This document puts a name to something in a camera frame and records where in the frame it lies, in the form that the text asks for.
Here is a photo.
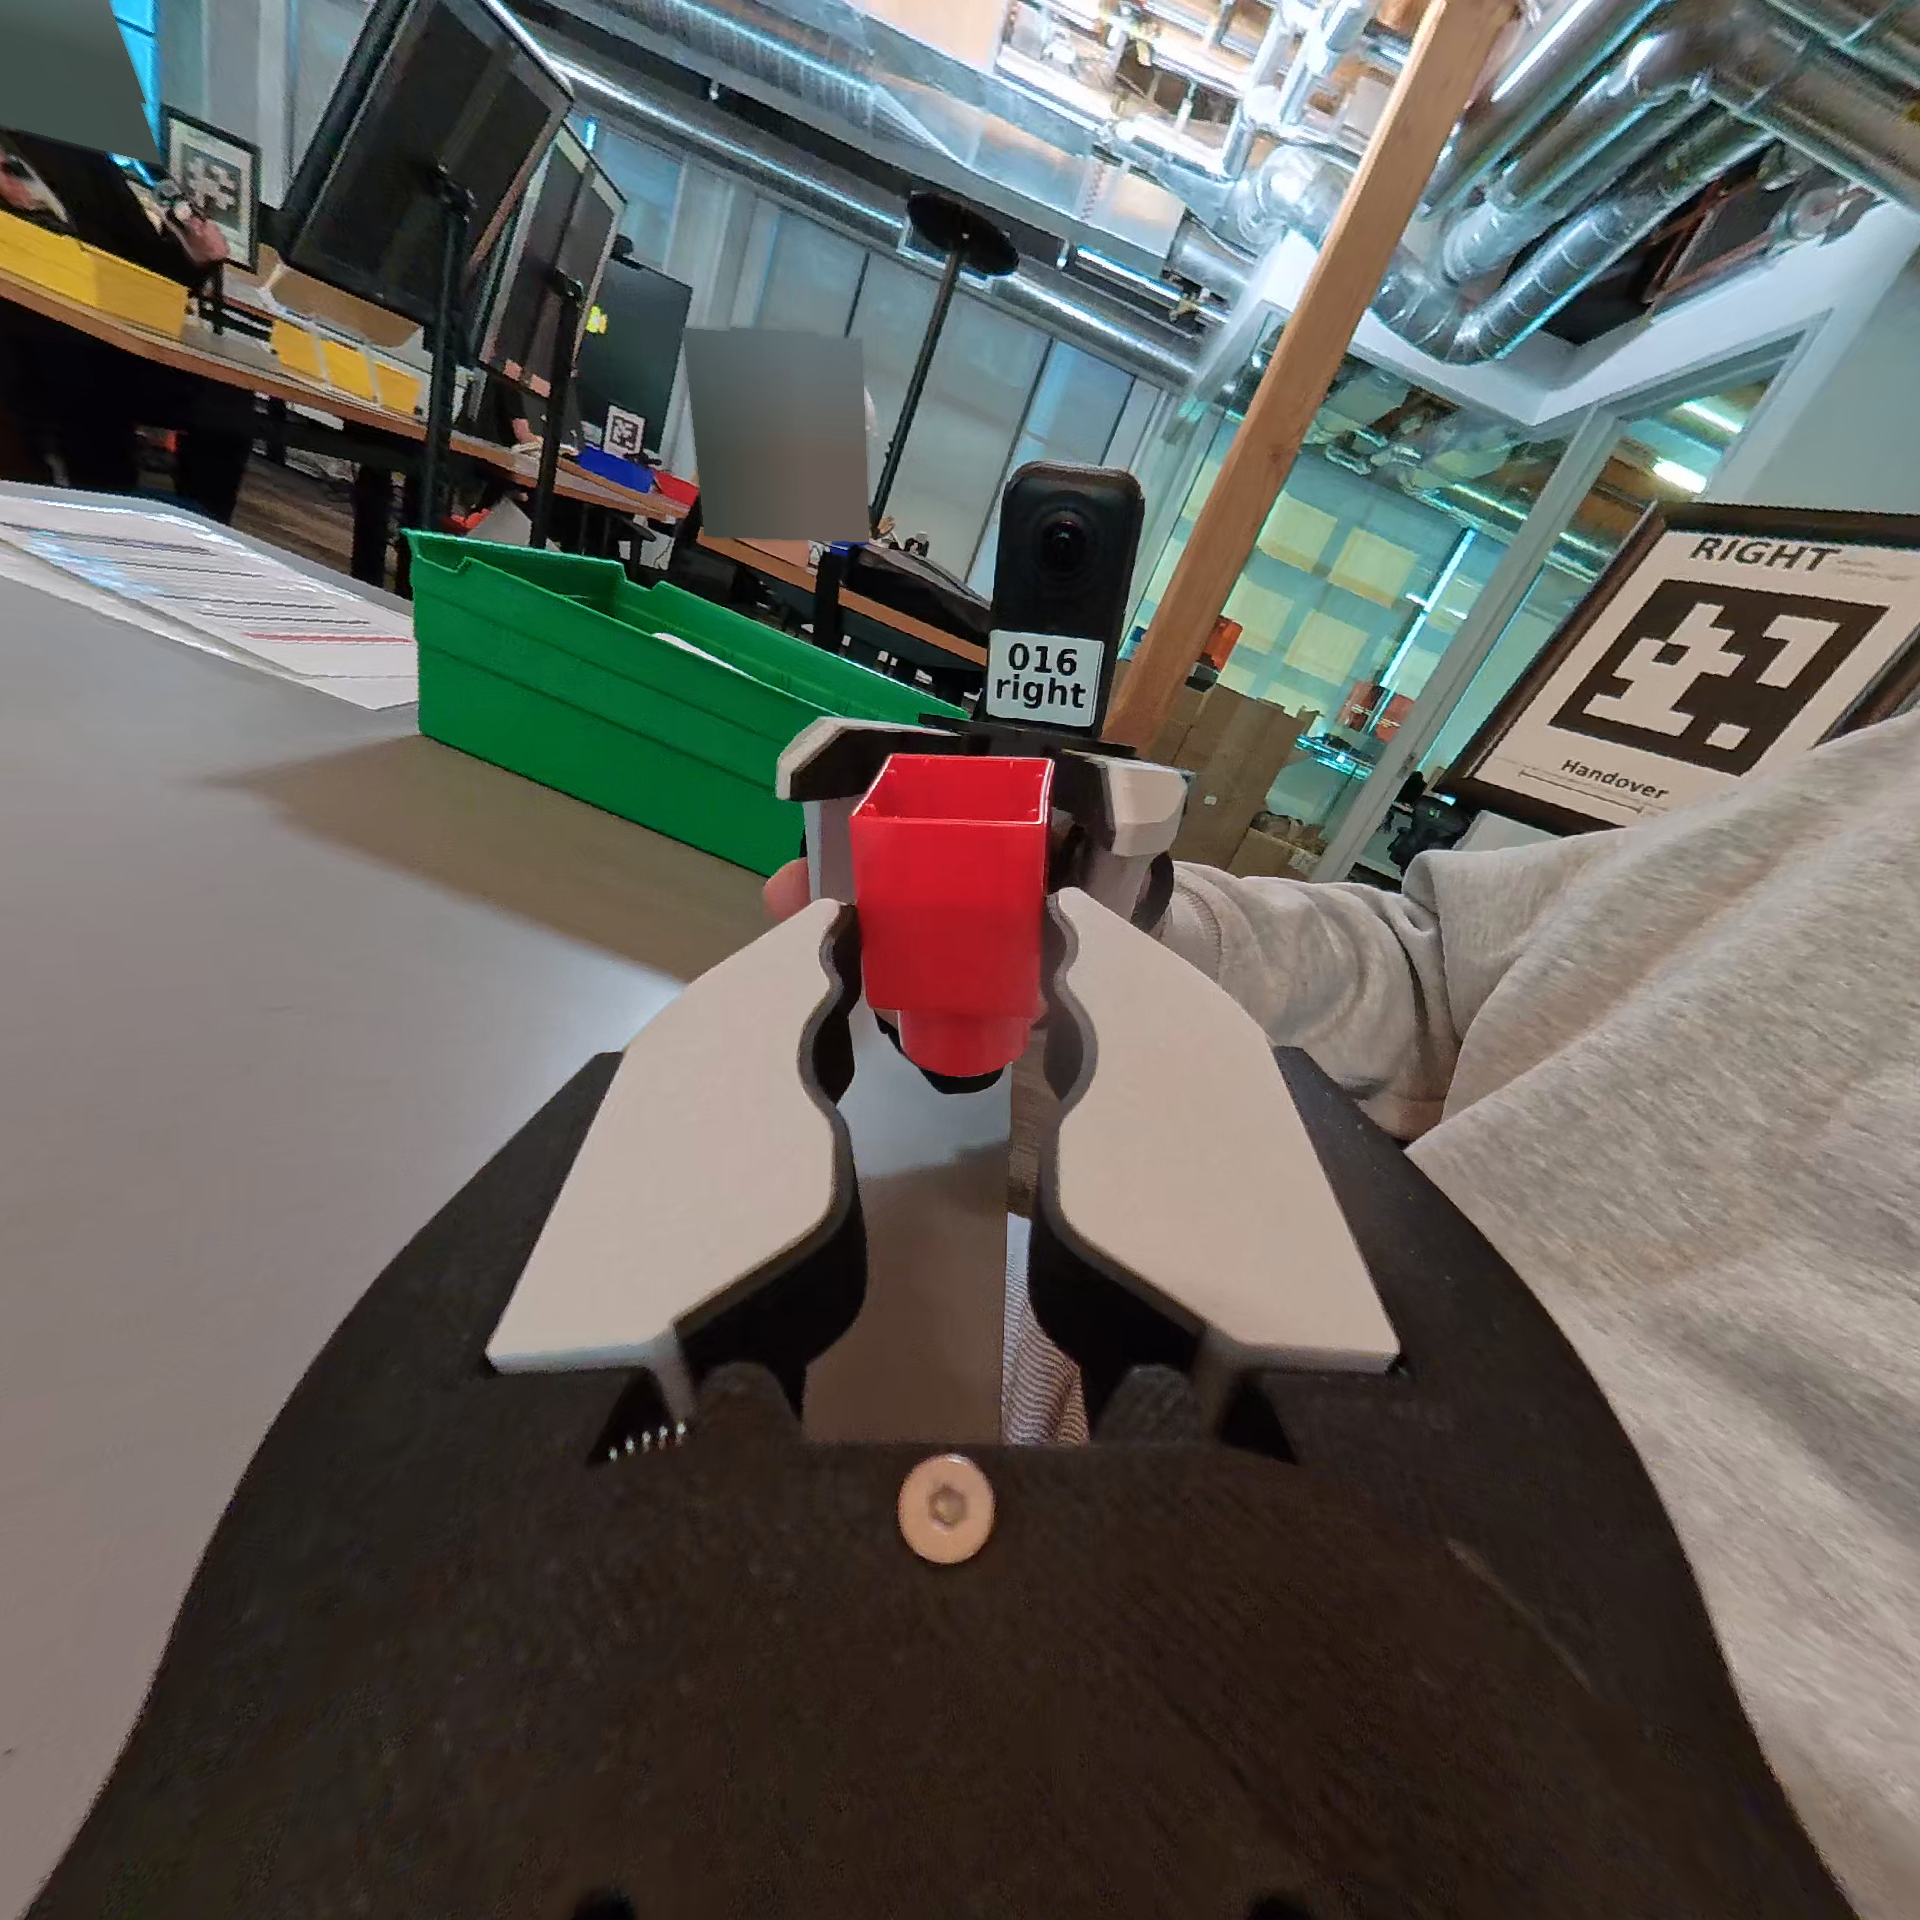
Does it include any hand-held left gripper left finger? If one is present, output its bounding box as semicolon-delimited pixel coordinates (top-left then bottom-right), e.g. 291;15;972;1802
484;900;869;1450

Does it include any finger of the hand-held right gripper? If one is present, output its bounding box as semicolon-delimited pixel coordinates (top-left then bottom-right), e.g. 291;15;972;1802
776;718;903;909
1048;748;1191;922

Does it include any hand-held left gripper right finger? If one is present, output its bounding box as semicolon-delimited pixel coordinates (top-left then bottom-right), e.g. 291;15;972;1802
1030;887;1404;1450

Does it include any red box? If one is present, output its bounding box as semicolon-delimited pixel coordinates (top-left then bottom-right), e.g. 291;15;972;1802
851;755;1057;1086

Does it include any green plastic bin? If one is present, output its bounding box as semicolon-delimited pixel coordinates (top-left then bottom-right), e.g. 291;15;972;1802
405;529;961;875

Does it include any person's right forearm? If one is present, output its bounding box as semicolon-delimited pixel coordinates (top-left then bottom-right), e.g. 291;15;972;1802
1161;849;1517;1145

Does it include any brown cardboard box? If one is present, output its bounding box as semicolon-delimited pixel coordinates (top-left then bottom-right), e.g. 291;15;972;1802
1155;682;1320;873

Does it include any black bag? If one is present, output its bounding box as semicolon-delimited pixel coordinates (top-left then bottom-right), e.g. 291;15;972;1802
838;539;995;625

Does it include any striped grey cloth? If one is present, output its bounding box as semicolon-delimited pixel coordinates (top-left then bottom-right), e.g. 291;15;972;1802
996;1215;1088;1444

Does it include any wooden table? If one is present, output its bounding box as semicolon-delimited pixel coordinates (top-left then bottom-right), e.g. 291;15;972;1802
696;533;992;706
451;427;699;564
0;276;436;588

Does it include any black floor lamp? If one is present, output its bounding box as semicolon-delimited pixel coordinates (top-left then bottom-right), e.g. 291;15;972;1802
903;193;1022;541

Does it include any large black framed marker sign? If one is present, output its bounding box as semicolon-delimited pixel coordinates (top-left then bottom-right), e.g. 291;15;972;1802
1431;503;1920;835

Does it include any yellow plastic bin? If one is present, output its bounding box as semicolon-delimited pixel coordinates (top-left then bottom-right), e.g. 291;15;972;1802
0;210;190;338
270;319;425;417

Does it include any printed paper sheet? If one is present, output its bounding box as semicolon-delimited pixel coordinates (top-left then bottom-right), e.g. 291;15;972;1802
0;503;417;713

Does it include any wooden support post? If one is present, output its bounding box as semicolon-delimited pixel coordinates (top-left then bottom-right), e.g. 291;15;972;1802
1102;0;1517;753

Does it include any metal air duct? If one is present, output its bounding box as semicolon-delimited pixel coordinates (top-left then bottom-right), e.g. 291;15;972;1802
1364;0;1920;369

